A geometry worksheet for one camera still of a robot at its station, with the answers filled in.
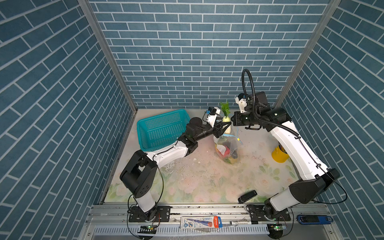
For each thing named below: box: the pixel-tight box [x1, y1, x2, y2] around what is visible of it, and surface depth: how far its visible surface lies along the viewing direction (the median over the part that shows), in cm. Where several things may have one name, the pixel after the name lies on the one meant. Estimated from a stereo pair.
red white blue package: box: [180, 215, 223, 229], surface depth 72 cm
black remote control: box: [238, 190, 258, 204], surface depth 79 cm
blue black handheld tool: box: [297, 214, 334, 225], surface depth 72 cm
